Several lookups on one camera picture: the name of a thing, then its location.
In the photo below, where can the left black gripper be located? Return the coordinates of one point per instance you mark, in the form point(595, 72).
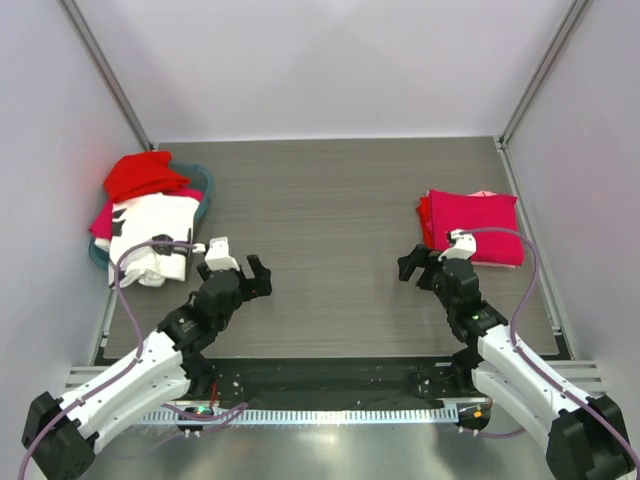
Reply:
point(259, 285)

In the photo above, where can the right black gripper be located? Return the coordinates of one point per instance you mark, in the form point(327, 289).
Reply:
point(426, 270)

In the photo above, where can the white printed t shirt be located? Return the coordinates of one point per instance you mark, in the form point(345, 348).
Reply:
point(151, 217)

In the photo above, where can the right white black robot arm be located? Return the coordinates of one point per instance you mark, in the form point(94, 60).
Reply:
point(582, 436)

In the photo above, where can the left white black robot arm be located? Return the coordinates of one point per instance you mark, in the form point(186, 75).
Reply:
point(63, 435)

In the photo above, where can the folded red t shirt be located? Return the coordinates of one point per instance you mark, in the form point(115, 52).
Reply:
point(424, 215)

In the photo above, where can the folded magenta t shirt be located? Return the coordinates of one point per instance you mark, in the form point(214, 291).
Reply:
point(453, 211)

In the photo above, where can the teal plastic basket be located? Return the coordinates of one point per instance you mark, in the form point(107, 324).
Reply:
point(201, 179)

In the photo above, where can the magenta t shirt in basket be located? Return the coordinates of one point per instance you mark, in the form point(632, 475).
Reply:
point(102, 225)

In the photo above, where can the red crumpled t shirt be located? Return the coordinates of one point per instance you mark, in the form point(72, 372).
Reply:
point(142, 174)

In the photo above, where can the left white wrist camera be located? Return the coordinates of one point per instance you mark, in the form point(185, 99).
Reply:
point(217, 255)

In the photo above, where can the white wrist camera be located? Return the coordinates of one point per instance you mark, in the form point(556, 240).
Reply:
point(462, 245)
point(217, 255)

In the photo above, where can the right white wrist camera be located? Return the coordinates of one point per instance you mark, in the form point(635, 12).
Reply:
point(462, 245)

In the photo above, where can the slotted cable duct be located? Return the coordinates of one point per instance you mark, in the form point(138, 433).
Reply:
point(448, 414)

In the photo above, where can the left aluminium frame post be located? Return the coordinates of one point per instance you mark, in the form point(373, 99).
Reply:
point(100, 62)

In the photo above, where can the aluminium frame post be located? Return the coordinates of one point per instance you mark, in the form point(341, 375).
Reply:
point(567, 27)
point(100, 62)

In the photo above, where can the right aluminium frame post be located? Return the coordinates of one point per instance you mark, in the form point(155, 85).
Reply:
point(567, 27)

